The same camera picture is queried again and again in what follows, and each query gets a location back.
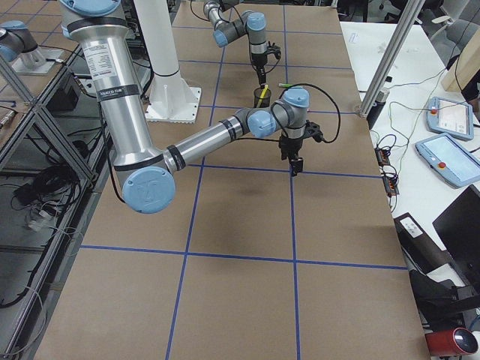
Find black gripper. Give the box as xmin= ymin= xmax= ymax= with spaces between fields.
xmin=250 ymin=53 xmax=268 ymax=84
xmin=278 ymin=135 xmax=304 ymax=176

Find yellow highlighter pen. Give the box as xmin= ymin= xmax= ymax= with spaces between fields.
xmin=259 ymin=84 xmax=269 ymax=101

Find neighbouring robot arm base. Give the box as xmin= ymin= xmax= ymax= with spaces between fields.
xmin=1 ymin=20 xmax=64 ymax=76

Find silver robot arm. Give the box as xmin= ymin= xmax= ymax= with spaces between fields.
xmin=61 ymin=1 xmax=310 ymax=214
xmin=203 ymin=1 xmax=269 ymax=89

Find black mesh pen cup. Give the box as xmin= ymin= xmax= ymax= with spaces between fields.
xmin=253 ymin=85 xmax=272 ymax=108

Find orange usb hub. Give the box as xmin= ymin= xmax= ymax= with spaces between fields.
xmin=374 ymin=148 xmax=391 ymax=167

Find brown paper table mat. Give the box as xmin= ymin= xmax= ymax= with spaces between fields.
xmin=35 ymin=5 xmax=429 ymax=359

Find near teach pendant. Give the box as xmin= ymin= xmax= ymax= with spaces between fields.
xmin=415 ymin=133 xmax=479 ymax=188

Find teach pendant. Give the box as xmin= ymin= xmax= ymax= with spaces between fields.
xmin=415 ymin=133 xmax=479 ymax=188
xmin=426 ymin=97 xmax=474 ymax=141

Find far teach pendant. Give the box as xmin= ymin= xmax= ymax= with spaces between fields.
xmin=426 ymin=97 xmax=474 ymax=141

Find black monitor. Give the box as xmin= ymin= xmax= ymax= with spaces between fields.
xmin=433 ymin=185 xmax=480 ymax=293

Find red cylinder speaker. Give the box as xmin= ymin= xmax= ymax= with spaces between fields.
xmin=425 ymin=328 xmax=479 ymax=357

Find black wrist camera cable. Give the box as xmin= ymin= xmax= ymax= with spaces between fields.
xmin=269 ymin=82 xmax=342 ymax=144

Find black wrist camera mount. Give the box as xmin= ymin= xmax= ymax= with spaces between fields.
xmin=303 ymin=120 xmax=325 ymax=143

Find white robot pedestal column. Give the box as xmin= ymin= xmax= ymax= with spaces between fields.
xmin=134 ymin=0 xmax=202 ymax=123

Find aluminium frame post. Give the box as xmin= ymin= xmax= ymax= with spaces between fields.
xmin=357 ymin=0 xmax=425 ymax=118

